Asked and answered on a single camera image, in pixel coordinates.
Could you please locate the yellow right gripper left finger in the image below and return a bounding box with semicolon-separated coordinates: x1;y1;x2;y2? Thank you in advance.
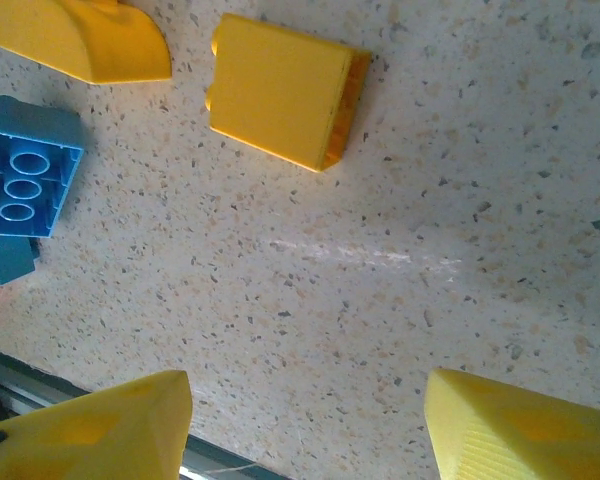
0;369;194;480

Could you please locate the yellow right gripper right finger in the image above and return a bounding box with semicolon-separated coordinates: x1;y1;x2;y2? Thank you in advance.
423;368;600;480

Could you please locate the flat-sided yellow lego block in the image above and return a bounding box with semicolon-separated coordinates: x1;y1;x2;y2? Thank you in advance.
204;12;374;175

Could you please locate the curved yellow lego piece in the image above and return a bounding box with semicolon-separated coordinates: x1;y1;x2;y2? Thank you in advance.
0;0;174;85

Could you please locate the blue lego brick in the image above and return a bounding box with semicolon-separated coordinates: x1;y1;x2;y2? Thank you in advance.
0;93;87;239
0;232;37;286

